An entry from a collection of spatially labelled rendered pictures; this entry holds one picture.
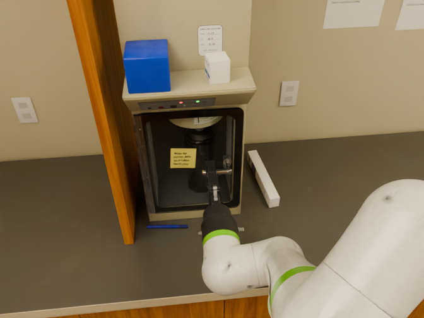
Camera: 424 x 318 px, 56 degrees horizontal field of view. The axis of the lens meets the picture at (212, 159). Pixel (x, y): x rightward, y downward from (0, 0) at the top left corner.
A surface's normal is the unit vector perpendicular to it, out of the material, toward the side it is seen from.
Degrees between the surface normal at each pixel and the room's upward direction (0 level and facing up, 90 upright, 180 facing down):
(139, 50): 0
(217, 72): 90
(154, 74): 90
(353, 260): 39
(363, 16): 90
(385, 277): 45
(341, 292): 31
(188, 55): 90
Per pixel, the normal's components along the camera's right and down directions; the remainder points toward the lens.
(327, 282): -0.64, -0.63
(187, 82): -0.01, -0.77
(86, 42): 0.11, 0.64
